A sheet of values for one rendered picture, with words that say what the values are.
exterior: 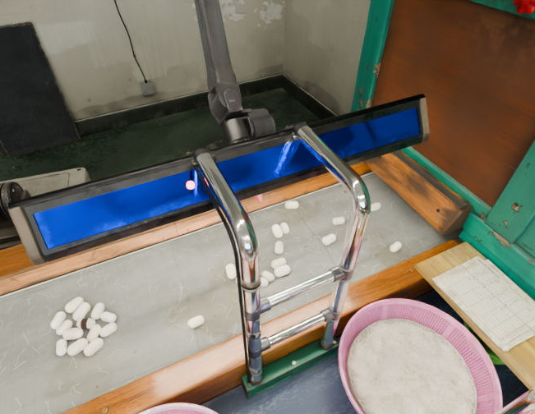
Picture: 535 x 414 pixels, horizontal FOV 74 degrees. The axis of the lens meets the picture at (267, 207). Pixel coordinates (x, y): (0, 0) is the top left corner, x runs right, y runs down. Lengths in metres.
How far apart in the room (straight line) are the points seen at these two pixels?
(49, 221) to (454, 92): 0.77
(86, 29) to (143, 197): 2.19
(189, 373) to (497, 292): 0.61
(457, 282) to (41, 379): 0.80
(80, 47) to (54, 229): 2.21
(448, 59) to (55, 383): 0.97
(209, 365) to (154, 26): 2.30
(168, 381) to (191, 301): 0.17
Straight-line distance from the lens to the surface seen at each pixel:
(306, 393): 0.76
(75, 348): 0.77
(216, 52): 0.93
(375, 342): 0.76
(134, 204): 0.48
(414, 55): 0.93
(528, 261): 0.86
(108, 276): 0.86
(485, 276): 0.87
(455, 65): 0.86
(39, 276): 0.92
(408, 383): 0.74
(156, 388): 0.69
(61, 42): 2.63
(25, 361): 0.83
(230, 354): 0.68
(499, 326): 0.81
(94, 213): 0.48
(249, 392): 0.72
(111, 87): 2.74
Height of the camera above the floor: 1.39
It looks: 44 degrees down
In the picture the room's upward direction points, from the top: straight up
